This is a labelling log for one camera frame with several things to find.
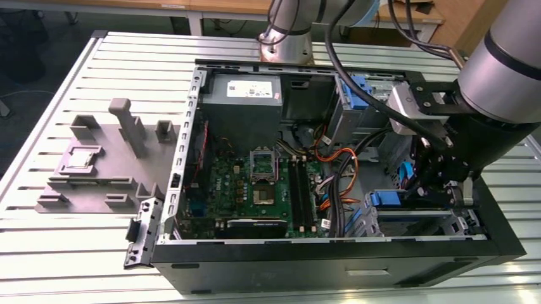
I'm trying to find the hard disk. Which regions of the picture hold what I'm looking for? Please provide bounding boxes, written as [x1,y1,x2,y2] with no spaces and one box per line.
[371,188,455,212]

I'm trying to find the metal disk bay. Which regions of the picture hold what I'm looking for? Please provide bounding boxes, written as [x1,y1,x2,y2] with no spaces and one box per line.
[364,189,479,238]

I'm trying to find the blue drive latch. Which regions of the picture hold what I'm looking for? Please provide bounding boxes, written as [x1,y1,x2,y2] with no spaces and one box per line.
[342,74,375,111]

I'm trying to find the grey metal drive cage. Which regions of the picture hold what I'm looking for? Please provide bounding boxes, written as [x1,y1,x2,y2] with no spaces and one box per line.
[329,73,424,151]

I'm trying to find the brown wooden cabinet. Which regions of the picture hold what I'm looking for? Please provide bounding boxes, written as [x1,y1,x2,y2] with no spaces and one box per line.
[437,0,511,55]

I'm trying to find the wooden desk white legs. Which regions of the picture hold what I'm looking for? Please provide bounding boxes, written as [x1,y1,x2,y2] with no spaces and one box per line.
[372,0,448,48]
[0,0,272,36]

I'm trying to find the black RAM slot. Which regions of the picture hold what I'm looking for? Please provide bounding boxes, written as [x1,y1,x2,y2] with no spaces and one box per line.
[288,154,306,234]
[298,154,321,234]

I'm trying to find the CPU socket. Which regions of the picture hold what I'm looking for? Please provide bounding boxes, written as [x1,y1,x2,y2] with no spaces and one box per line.
[252,182,282,208]

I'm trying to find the metal socket cover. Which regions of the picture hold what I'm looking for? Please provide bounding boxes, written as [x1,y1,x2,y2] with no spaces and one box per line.
[248,147,282,184]

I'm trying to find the grey power supply unit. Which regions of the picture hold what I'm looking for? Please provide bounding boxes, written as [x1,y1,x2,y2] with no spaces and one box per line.
[197,74,285,153]

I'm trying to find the black PC case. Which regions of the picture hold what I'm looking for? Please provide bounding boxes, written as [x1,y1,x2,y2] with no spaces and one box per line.
[150,56,529,295]

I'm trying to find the black graphics card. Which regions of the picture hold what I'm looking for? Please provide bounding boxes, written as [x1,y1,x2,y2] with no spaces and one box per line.
[213,217,292,240]

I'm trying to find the green motherboard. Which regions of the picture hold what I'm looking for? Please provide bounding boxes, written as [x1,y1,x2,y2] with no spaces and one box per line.
[177,139,336,239]

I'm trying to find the grey parts rack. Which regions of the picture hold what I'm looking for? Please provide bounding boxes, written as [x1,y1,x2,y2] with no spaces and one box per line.
[37,97,184,217]

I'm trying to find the silver CPU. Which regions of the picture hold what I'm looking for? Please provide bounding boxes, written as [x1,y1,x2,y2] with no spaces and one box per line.
[66,147,102,169]

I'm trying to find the green RAM stick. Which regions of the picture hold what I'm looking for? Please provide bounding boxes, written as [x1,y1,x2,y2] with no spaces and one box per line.
[67,179,133,186]

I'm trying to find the blue data wire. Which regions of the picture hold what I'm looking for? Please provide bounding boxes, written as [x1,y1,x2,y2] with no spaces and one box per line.
[397,160,420,191]

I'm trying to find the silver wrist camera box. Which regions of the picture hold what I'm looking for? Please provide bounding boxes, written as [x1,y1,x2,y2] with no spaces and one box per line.
[388,84,451,136]

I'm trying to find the orange wire bundle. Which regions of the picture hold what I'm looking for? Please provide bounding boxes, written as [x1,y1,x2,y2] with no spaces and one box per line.
[314,147,361,212]

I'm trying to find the black cable bundle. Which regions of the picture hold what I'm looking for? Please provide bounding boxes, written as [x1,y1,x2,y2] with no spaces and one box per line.
[329,125,395,238]

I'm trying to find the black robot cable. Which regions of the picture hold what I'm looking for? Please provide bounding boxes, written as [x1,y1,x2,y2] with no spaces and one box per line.
[325,0,456,149]

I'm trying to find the grey card retention bracket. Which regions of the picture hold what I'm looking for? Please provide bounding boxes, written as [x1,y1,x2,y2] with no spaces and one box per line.
[122,196,165,270]

